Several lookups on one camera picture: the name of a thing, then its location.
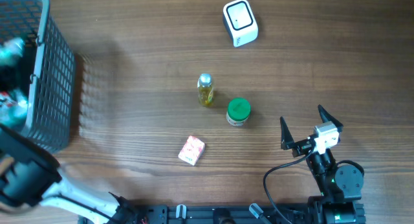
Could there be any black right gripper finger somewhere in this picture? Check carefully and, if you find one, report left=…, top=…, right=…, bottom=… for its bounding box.
left=279, top=117, right=295, bottom=150
left=318, top=104, right=343, bottom=132

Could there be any green lid jar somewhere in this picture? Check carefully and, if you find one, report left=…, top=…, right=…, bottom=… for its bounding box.
left=226, top=98, right=251, bottom=127

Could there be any yellow dish soap bottle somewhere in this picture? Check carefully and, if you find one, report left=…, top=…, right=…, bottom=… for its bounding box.
left=197, top=73, right=214, bottom=106

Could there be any green white plastic packet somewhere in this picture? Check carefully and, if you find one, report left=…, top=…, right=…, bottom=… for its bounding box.
left=1, top=38, right=29, bottom=128

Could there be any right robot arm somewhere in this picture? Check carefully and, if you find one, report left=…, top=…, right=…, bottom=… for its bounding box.
left=280, top=105, right=366, bottom=223

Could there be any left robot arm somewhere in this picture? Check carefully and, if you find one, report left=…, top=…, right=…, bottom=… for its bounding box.
left=1, top=124, right=145, bottom=223

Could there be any white barcode scanner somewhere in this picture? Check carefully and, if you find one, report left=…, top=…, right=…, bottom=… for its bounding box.
left=223, top=0, right=258, bottom=47

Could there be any small red white box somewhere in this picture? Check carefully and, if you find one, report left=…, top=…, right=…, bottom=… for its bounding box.
left=178, top=135, right=206, bottom=166

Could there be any grey plastic mesh basket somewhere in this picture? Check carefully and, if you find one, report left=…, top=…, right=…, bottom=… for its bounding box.
left=1, top=0, right=76, bottom=153

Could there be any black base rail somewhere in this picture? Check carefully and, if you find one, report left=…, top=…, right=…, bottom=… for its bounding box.
left=77, top=203, right=366, bottom=224

